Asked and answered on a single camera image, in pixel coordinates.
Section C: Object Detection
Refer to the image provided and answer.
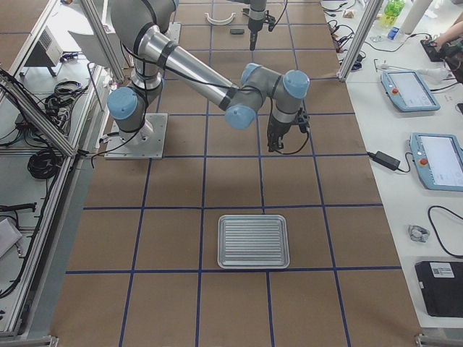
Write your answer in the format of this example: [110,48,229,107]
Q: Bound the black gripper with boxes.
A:
[248,10,276,51]
[267,108,310,153]

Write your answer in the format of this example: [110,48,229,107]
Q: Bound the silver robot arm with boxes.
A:
[111,1,310,153]
[237,0,276,51]

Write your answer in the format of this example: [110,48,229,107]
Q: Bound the silver metal tray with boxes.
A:
[217,214,290,270]

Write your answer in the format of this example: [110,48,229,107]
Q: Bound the black brake pad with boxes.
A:
[229,28,245,35]

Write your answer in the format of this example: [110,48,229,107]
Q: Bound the white curved plastic part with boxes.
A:
[204,12,237,26]

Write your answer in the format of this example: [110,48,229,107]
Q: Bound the black power brick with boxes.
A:
[367,151,400,171]

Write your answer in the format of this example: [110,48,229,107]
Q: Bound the upper blue teach pendant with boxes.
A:
[381,71,441,113]

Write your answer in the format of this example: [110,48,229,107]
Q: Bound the blue teach pendant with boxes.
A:
[409,133,462,192]
[381,71,441,113]

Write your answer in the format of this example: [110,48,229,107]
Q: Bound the green plastic bottle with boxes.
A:
[381,0,405,28]

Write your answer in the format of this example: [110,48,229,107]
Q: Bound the lower blue teach pendant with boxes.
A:
[409,133,462,192]

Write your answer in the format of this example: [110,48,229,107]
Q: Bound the grey control box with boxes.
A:
[20,26,64,77]

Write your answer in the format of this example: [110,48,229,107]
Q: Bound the black laptop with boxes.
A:
[415,261,462,318]

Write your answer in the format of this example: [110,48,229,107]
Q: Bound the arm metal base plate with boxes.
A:
[104,113,168,160]
[164,22,182,45]

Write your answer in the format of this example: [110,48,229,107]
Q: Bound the coiled black cables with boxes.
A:
[27,148,63,180]

